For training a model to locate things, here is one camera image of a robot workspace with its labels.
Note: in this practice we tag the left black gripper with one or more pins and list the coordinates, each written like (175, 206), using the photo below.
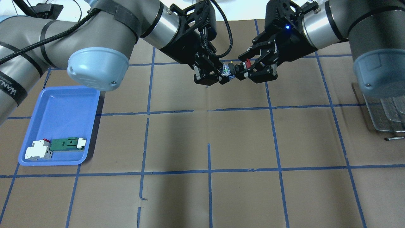
(181, 47)

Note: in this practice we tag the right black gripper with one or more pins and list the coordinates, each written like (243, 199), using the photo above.
(295, 42)

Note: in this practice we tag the red emergency push button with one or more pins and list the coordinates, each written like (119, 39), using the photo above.
(238, 71)

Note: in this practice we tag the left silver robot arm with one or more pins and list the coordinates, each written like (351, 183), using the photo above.
(96, 50)

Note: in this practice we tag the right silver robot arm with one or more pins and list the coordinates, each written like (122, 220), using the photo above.
(374, 30)

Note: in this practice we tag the blue plastic tray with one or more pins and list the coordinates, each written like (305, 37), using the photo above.
(61, 112)

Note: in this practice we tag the green relay socket module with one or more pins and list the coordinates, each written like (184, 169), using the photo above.
(68, 144)

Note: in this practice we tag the white circuit breaker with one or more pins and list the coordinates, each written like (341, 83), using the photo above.
(39, 150)

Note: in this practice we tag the wire mesh shelf basket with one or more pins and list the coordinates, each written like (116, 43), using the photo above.
(387, 115)

